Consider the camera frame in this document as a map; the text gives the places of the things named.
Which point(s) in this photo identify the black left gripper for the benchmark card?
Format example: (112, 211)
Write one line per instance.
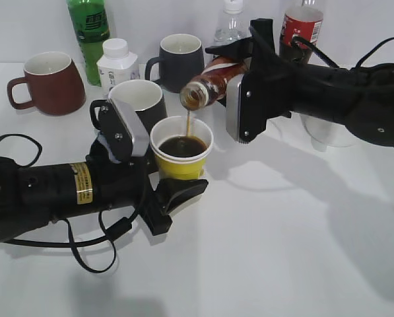
(126, 184)

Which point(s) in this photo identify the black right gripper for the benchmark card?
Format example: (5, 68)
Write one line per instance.
(276, 81)

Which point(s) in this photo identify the yellow paper cup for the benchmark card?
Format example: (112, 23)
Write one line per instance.
(181, 147)

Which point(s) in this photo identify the brown coffee drink bottle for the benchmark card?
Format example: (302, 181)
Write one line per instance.
(210, 86)

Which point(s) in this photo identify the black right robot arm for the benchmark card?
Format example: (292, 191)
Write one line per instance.
(360, 98)

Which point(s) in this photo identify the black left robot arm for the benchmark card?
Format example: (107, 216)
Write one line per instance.
(31, 197)

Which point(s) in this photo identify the clear water bottle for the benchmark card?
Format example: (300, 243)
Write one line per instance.
(231, 25)

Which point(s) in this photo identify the dark blue-grey mug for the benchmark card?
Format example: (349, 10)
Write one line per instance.
(179, 60)

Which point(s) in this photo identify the black mug white interior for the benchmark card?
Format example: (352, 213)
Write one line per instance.
(145, 97)

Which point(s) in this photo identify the cola bottle red label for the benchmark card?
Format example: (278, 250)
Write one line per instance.
(303, 19)

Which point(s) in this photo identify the white milk bottle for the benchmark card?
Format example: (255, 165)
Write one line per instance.
(117, 64)

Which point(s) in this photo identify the brown-red ceramic mug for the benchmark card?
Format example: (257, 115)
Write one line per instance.
(54, 84)

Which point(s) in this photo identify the green soda bottle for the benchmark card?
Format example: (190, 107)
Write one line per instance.
(91, 28)

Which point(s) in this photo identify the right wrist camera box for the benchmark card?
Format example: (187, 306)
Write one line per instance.
(245, 115)

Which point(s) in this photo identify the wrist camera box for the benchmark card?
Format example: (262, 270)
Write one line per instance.
(245, 115)
(121, 131)

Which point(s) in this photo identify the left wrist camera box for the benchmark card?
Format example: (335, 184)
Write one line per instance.
(121, 131)

